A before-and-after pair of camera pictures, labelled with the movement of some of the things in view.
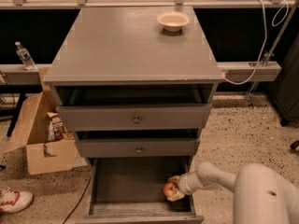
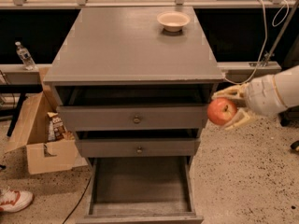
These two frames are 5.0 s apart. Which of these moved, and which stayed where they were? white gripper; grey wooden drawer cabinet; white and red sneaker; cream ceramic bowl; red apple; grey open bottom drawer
Moved: red apple; white gripper
Stayed: white and red sneaker; cream ceramic bowl; grey open bottom drawer; grey wooden drawer cabinet
